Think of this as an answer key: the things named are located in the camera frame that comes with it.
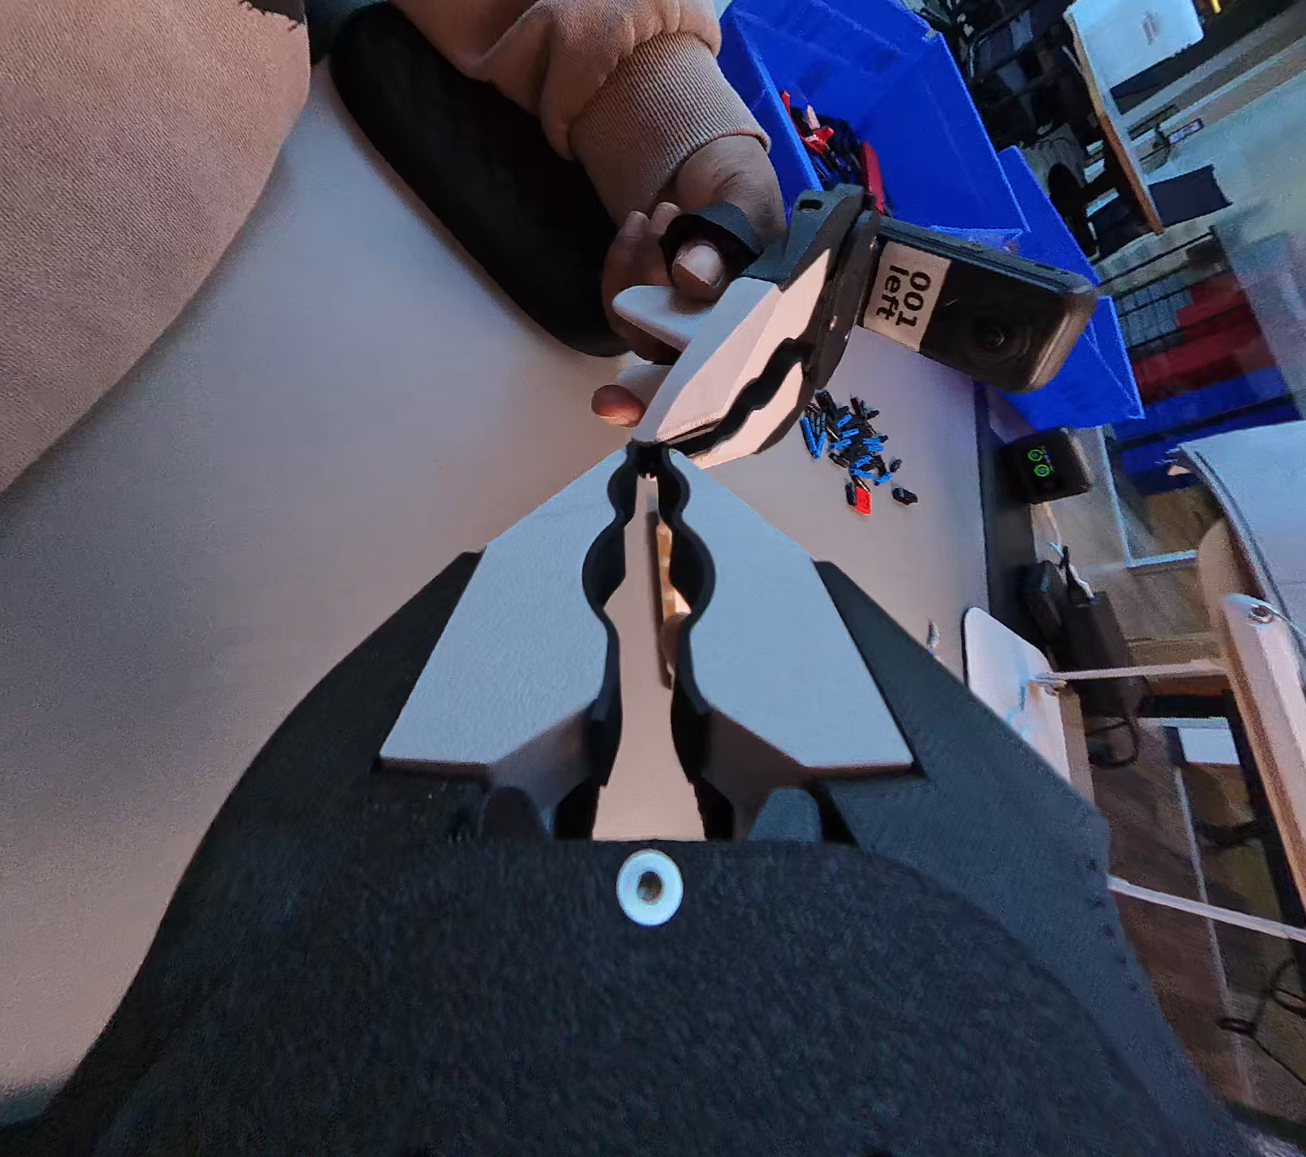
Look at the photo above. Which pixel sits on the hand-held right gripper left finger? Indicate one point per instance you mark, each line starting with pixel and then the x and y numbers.
pixel 500 667

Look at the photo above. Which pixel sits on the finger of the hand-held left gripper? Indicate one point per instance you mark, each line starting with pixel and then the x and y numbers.
pixel 724 361
pixel 782 412

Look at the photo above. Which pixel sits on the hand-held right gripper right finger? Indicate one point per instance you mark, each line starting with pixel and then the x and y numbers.
pixel 797 667

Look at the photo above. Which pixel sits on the heap of black blue pins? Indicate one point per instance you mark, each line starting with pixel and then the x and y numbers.
pixel 847 442

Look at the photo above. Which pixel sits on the black lego pin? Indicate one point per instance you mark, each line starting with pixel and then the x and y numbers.
pixel 646 460

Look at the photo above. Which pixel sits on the red square lego plate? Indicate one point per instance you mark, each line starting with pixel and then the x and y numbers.
pixel 859 501

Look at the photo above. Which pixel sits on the person's left hand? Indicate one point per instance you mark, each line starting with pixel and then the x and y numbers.
pixel 735 177

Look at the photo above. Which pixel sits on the heap of red black parts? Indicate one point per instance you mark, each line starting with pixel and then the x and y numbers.
pixel 837 147

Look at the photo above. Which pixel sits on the white rounded side table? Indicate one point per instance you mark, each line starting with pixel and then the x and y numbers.
pixel 1010 667

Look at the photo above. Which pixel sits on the black device with green display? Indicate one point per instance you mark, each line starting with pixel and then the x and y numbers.
pixel 1047 463

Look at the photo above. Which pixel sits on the black power adapter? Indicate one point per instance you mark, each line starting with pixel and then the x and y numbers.
pixel 1082 637

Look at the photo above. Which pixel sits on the wooden table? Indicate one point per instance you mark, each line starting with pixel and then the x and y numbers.
pixel 1115 127

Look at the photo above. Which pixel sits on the black textured pad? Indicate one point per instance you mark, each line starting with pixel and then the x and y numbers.
pixel 459 188

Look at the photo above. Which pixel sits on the stack of red blue bins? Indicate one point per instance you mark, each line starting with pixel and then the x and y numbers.
pixel 1205 361

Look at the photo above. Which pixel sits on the white storage box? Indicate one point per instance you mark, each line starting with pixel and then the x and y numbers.
pixel 1133 14

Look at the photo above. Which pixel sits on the white curved furniture panel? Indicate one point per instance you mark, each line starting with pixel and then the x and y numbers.
pixel 1275 687

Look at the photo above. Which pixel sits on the person's beige hoodie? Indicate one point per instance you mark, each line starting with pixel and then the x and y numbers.
pixel 123 157

